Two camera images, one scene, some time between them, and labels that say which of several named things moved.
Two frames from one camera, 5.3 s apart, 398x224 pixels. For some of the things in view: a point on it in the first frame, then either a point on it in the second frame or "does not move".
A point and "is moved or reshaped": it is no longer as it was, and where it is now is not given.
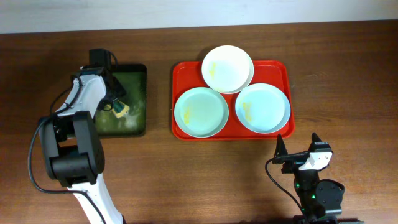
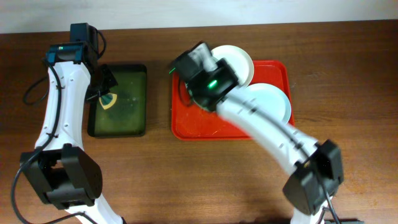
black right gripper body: (290, 163) -> (215, 76)
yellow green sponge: (119, 109) is moved or reshaped
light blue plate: (262, 108) does not move
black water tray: (132, 78) does not move
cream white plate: (227, 70) does not move
